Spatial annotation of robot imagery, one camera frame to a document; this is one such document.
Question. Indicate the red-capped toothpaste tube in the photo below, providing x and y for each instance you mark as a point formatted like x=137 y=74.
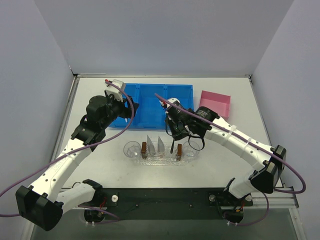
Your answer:
x=160 y=146

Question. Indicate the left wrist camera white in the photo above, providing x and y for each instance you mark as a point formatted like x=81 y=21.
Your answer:
x=115 y=87

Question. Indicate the black toothbrush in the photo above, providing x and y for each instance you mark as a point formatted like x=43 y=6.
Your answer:
x=172 y=146

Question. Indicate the clear holder with brown ends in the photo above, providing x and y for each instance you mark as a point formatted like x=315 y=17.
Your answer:
x=166 y=153

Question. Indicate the aluminium rail frame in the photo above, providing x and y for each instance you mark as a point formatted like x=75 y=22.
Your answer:
x=277 y=200

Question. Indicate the pink plastic box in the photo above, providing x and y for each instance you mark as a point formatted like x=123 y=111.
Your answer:
x=216 y=102

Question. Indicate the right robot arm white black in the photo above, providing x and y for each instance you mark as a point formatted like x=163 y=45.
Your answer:
x=266 y=161

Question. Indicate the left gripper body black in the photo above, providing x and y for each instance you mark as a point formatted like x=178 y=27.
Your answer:
x=127 y=108

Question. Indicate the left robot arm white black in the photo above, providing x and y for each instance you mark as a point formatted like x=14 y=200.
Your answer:
x=42 y=203

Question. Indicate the clear textured oval tray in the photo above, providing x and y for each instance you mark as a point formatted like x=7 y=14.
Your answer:
x=184 y=160

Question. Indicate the clear plastic cup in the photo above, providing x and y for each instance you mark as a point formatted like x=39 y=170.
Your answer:
x=190 y=149
x=132 y=149

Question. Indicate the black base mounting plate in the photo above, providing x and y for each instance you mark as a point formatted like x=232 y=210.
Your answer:
x=211 y=203

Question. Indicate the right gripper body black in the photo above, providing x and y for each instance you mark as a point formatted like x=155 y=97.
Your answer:
x=178 y=130

